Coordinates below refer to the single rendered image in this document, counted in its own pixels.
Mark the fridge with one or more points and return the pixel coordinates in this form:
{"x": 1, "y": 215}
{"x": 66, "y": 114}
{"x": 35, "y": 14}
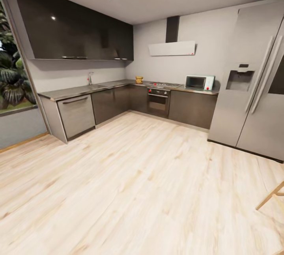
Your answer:
{"x": 249, "y": 113}

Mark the cabinet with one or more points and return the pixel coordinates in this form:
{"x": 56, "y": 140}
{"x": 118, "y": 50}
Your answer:
{"x": 56, "y": 29}
{"x": 115, "y": 38}

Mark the burner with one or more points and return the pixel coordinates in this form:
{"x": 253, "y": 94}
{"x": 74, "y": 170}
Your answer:
{"x": 165, "y": 84}

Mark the microwave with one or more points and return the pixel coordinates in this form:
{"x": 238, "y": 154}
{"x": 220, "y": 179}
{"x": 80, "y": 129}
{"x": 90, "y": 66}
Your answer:
{"x": 201, "y": 82}

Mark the drop in sink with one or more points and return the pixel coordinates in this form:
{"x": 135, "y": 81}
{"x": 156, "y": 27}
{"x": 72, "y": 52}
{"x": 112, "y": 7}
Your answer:
{"x": 103, "y": 84}

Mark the popcorn bag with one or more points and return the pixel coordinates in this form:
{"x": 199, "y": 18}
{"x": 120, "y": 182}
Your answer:
{"x": 139, "y": 79}

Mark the dishwasher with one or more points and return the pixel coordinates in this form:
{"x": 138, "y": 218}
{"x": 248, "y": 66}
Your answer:
{"x": 76, "y": 114}

